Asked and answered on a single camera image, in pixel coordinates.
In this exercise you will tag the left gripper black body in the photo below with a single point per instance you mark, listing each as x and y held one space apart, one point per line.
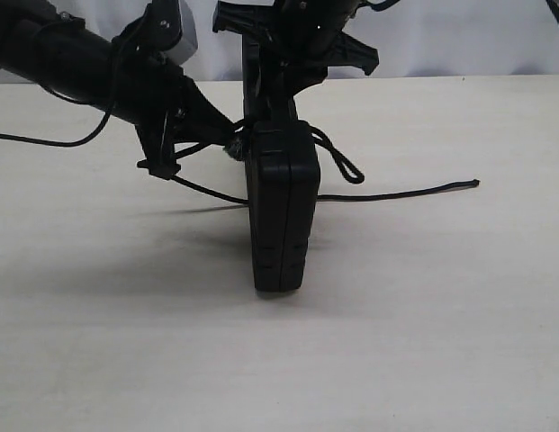
161 105

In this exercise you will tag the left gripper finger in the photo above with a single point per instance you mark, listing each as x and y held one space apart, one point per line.
201 117
192 145

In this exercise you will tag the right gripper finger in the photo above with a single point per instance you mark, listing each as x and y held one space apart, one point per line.
255 81
288 81

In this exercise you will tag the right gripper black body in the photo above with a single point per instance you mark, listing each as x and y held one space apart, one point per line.
305 33

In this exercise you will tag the black plastic carrying case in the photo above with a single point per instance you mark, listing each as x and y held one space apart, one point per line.
283 179

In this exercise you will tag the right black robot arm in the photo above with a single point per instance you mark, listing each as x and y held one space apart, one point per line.
289 46

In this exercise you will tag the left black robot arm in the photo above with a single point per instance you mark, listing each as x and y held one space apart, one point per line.
130 77

